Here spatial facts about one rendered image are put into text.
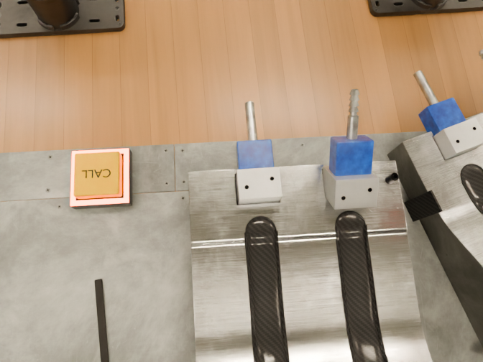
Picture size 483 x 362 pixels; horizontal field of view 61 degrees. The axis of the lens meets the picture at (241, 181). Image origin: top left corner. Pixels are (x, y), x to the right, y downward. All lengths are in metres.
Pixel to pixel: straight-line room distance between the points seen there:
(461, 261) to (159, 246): 0.40
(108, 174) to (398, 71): 0.47
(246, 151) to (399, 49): 0.35
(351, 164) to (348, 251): 0.11
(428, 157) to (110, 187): 0.43
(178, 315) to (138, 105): 0.31
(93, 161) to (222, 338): 0.28
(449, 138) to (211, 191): 0.32
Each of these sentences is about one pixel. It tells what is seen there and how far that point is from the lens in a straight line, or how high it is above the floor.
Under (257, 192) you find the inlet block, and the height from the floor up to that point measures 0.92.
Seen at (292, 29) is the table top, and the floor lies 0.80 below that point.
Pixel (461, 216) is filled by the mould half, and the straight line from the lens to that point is 0.60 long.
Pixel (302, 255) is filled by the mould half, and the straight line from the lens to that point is 0.49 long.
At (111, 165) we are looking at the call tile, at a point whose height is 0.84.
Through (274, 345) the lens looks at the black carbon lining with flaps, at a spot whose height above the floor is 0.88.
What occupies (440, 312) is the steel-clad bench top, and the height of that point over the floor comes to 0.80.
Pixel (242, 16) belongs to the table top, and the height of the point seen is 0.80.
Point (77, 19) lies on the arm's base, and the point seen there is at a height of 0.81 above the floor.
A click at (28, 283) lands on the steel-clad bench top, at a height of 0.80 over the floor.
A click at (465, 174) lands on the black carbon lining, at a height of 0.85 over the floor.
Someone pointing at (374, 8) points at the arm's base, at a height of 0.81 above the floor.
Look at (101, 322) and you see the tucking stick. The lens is 0.59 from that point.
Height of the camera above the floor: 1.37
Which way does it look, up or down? 75 degrees down
